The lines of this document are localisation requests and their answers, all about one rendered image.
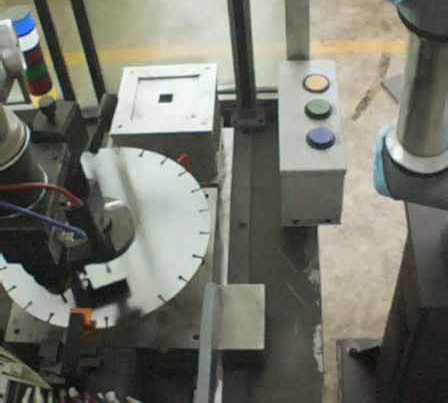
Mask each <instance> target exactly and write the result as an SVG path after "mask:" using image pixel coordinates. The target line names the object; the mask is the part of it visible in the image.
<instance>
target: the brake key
mask: <svg viewBox="0 0 448 403"><path fill-rule="evenodd" d="M309 140H310V142H311V143H312V144H313V145H316V146H326V145H328V144H330V143H331V142H332V140H333V133H332V132H331V131H330V130H329V129H327V128H325V127H323V126H317V127H314V128H312V129H311V130H310V132H309Z"/></svg>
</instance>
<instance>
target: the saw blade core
mask: <svg viewBox="0 0 448 403"><path fill-rule="evenodd" d="M118 149H119V148H118V147H110V148H101V149H100V151H99V153H98V154H95V155H96V156H95V157H92V156H93V153H90V152H89V151H85V152H83V153H82V158H81V163H82V165H83V168H84V170H85V173H86V176H87V178H94V179H97V180H98V182H99V185H100V188H101V194H102V197H110V198H115V199H118V200H120V201H124V203H125V204H126V205H127V206H128V207H129V208H130V209H131V211H132V212H133V215H134V218H135V222H136V230H135V235H134V237H133V238H132V240H131V242H130V243H129V244H128V246H127V247H126V248H125V249H124V250H122V251H121V252H120V253H118V254H117V256H115V257H112V258H110V259H107V260H104V261H102V260H101V261H98V262H96V263H94V264H91V265H88V266H85V269H86V271H87V276H86V277H85V280H84V282H83V288H81V287H75V286H73V287H74V289H75V291H76V292H77V294H78V296H79V298H80V300H81V302H82V304H83V306H84V308H83V309H91V311H92V312H91V317H90V319H91V322H90V326H83V329H92V330H93V329H101V328H106V321H105V318H108V319H107V320H108V327H111V326H113V327H115V326H119V325H122V324H125V323H128V322H130V321H132V320H134V321H135V320H137V319H136V316H135V314H134V312H132V311H133V310H134V309H136V313H137V315H138V318H142V317H144V316H146V315H148V314H149V313H150V312H152V311H155V310H157V309H158V308H160V307H161V306H163V305H164V304H165V303H164V302H163V301H162V300H161V299H160V298H158V296H159V295H161V296H162V298H163V299H164V300H165V302H166V303H167V302H168V301H169V300H171V299H172V298H173V297H174V296H176V295H178V294H179V293H180V291H181V290H182V289H183V287H184V286H185V285H186V284H187V283H186V282H185V281H183V280H181V279H178V277H182V279H184V280H186V281H187V282H189V280H190V279H191V278H192V276H193V275H194V273H195V272H196V270H197V269H198V268H199V266H200V264H201V262H202V259H199V258H204V256H205V253H206V250H207V247H208V243H209V238H210V231H211V219H210V212H209V207H208V203H207V200H206V198H205V195H204V193H203V191H202V189H201V188H200V186H199V185H198V183H197V182H196V180H195V179H194V178H193V177H192V176H191V175H190V174H189V173H188V172H186V170H185V169H184V168H182V167H181V166H180V165H178V164H177V163H175V162H173V161H172V160H170V159H167V160H166V157H164V156H161V155H159V154H157V155H156V156H155V158H154V159H153V160H149V159H150V158H151V156H152V155H153V154H154V153H153V152H149V151H146V150H145V151H144V152H143V150H141V149H136V148H126V147H120V150H119V154H118V155H117V153H118ZM142 152H143V154H142ZM141 154H142V157H139V156H141ZM165 160H166V161H165ZM164 161H165V162H164ZM163 162H164V164H163V165H161V163H163ZM185 172H186V173H185ZM183 173H184V174H183ZM182 174H183V175H182ZM179 175H182V176H181V177H178V176H179ZM199 189H200V190H199ZM196 190H198V191H196ZM192 191H195V192H194V193H191V192H192ZM205 210H208V211H205ZM199 211H203V212H201V213H199ZM199 233H208V234H202V235H199ZM194 255H195V256H196V257H199V258H192V256H194ZM4 267H7V268H6V269H4ZM2 269H3V270H2ZM0 270H1V271H0V280H1V283H2V285H3V286H4V288H5V290H6V291H7V292H8V294H9V295H10V297H12V298H13V299H14V301H15V302H16V303H17V304H18V305H19V306H20V307H22V308H23V309H24V310H25V311H26V312H28V313H29V314H31V315H33V316H35V317H36V318H38V319H40V320H43V321H45V322H47V321H48V320H49V319H50V317H51V314H52V313H53V314H54V315H53V316H52V318H51V320H49V323H51V324H54V325H58V326H62V327H64V328H68V323H67V319H68V316H69V311H70V308H77V309H80V307H79V305H78V303H77V301H76V299H75V297H74V295H73V293H72V291H71V289H70V288H69V289H68V290H67V291H66V292H65V293H64V295H65V297H66V299H67V301H68V303H64V301H63V300H62V298H61V296H60V295H59V296H54V295H53V294H51V293H49V292H48V291H46V290H45V289H44V288H42V287H41V286H39V285H37V284H36V282H35V281H34V279H33V277H32V276H29V275H28V274H27V273H26V272H25V271H24V270H23V268H22V266H21V264H6V263H5V261H4V259H3V258H2V256H1V253H0ZM14 286H15V287H16V288H13V287H14ZM12 288H13V289H12ZM11 289H12V290H11ZM10 290H11V291H10ZM9 291H10V292H9ZM30 302H32V304H31V305H30V306H29V304H30ZM28 306H29V307H28ZM26 307H27V308H26ZM25 308H26V309H25Z"/></svg>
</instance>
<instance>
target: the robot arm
mask: <svg viewBox="0 0 448 403"><path fill-rule="evenodd" d="M384 1H386V2H388V3H390V4H392V5H394V6H396V9H397V16H398V18H399V20H400V22H401V23H402V25H403V26H404V27H405V28H406V29H407V32H406V38H405V52H404V58H403V63H404V65H403V72H402V79H401V92H400V99H399V106H398V111H399V114H398V117H397V118H395V119H394V120H393V121H392V122H391V124H386V125H383V126H382V127H381V129H380V130H379V132H378V133H379V135H378V138H377V142H376V146H375V151H374V157H373V161H374V163H373V168H372V179H373V186H374V188H375V190H376V192H377V193H378V194H379V195H381V196H383V197H387V198H391V199H394V200H396V201H400V200H402V201H406V202H410V203H415V204H418V205H423V206H426V207H431V208H434V209H439V210H443V211H448V0H384ZM438 245H439V249H440V252H441V255H442V257H443V258H444V260H445V261H446V263H447V264H448V215H447V217H446V218H445V220H444V221H443V223H442V226H441V229H440V232H439V235H438Z"/></svg>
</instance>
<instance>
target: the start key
mask: <svg viewBox="0 0 448 403"><path fill-rule="evenodd" d="M307 112H308V114H309V115H311V116H313V117H324V116H326V115H328V114H329V113H330V104H329V102H328V101H326V100H324V99H313V100H311V101H310V102H309V103H308V105H307Z"/></svg>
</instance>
